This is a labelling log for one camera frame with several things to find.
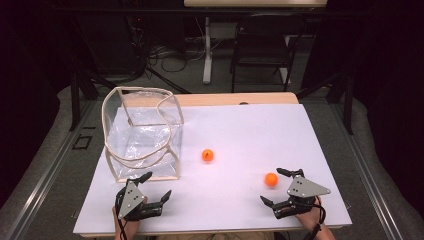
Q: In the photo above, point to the black floor socket frame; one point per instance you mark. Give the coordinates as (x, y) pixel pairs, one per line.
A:
(74, 142)

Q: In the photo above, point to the white paper sheet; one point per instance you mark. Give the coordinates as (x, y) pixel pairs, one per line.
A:
(240, 133)

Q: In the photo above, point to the metal floor rail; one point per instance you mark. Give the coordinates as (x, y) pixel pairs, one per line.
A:
(43, 181)
(366, 180)

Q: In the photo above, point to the person's right hand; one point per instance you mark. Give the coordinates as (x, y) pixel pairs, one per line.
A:
(308, 217)

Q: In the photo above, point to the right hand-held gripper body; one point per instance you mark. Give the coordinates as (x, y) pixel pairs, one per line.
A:
(305, 188)

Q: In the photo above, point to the black tripod leg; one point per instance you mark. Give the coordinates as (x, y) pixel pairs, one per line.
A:
(166, 81)

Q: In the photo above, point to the black chair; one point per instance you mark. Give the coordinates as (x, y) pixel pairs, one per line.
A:
(263, 43)

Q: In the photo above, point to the black metal stand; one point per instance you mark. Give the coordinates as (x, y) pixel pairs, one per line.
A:
(75, 103)
(348, 106)

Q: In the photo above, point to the wooden table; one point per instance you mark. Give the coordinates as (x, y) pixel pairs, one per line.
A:
(230, 99)

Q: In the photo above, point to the clear plastic bag beige trim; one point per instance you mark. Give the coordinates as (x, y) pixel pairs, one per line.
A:
(140, 143)

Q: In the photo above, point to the white desk top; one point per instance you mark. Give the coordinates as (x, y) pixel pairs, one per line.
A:
(255, 3)

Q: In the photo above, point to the person's left hand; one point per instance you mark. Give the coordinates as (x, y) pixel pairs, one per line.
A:
(129, 225)

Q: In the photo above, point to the orange ball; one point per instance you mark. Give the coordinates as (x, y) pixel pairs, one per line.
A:
(207, 155)
(271, 179)

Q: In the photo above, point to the white desk leg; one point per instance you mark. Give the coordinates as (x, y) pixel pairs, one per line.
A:
(207, 56)

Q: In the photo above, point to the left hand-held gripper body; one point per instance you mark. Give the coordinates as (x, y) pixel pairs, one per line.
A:
(131, 200)

